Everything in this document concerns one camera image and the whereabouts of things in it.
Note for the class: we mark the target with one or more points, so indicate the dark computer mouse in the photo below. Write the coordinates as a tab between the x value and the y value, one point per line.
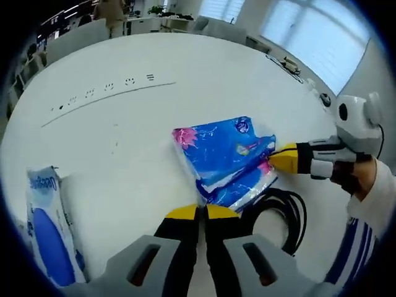
325	98

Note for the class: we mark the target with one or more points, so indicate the table socket panel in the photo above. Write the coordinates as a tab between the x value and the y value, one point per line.
108	86

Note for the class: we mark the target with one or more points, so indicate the green potted plant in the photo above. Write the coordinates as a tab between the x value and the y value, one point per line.
156	10

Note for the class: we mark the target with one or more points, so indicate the small window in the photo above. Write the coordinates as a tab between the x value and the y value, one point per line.
221	7

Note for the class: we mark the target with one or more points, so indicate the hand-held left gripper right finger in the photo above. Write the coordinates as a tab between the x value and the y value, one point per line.
222	253

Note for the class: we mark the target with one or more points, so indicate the white device on table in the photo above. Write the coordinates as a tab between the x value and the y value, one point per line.
290	65

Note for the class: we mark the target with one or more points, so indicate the person's right hand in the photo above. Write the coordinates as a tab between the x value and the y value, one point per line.
355	179

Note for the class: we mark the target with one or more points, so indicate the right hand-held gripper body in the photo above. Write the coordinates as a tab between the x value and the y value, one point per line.
359	127

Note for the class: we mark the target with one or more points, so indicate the blue tissue pack item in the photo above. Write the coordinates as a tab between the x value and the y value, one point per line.
216	148

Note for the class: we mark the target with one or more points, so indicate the white packet with blue oval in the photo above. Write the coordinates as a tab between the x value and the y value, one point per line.
46	235

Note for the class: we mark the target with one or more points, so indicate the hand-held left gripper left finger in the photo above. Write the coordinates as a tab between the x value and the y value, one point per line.
176	253

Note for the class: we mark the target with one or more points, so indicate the large window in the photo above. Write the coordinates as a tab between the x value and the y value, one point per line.
315	40

